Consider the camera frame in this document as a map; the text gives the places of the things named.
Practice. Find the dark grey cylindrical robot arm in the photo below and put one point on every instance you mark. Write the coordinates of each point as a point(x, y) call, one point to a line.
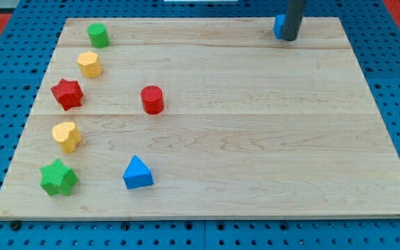
point(293, 18)

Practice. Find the light wooden board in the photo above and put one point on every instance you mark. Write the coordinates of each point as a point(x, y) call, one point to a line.
point(253, 128)

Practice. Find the red cylinder block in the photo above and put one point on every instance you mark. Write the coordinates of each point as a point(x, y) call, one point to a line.
point(152, 99)

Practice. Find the blue triangle block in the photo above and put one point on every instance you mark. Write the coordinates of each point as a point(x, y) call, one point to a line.
point(137, 174)

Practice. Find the yellow hexagon block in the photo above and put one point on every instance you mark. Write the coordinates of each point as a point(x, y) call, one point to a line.
point(89, 64)

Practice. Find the blue cube block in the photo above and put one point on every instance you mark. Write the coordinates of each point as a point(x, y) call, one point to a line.
point(278, 26)

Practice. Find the yellow heart block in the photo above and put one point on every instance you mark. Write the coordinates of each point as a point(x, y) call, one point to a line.
point(67, 136)

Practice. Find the red star block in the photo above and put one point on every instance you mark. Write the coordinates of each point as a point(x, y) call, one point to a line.
point(68, 94)

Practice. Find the green cylinder block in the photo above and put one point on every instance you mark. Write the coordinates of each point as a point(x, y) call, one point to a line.
point(98, 35)

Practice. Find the green star block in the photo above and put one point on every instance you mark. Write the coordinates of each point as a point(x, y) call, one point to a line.
point(57, 178)

